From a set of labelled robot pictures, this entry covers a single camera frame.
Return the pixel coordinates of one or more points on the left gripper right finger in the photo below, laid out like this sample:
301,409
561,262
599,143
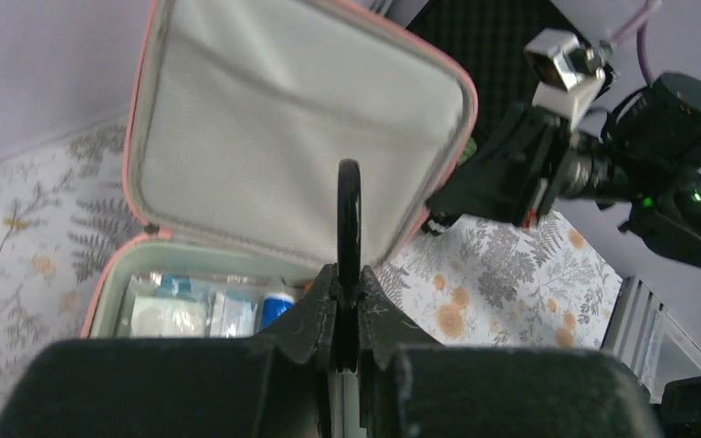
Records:
413,386

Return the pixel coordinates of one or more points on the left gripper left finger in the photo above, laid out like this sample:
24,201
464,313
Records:
273,384

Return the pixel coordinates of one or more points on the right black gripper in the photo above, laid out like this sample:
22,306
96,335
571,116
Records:
513,177

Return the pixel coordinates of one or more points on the small blue label bottle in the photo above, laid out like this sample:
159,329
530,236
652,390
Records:
274,304

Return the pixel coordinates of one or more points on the white blue gauze packet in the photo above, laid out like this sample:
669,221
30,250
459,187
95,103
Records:
167,317

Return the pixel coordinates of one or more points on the black handled scissors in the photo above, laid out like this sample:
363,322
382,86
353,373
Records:
349,229

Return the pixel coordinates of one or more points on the pink medicine kit case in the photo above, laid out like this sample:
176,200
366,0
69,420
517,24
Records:
241,112

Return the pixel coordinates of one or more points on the white sachets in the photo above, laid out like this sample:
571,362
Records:
233,316

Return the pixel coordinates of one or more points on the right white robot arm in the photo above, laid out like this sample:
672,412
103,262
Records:
648,155

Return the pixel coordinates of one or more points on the black poker chip case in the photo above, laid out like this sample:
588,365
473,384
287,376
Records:
487,37

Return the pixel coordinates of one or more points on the floral table mat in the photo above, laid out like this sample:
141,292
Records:
63,214

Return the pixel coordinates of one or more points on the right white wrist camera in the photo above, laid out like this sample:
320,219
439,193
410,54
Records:
570,74

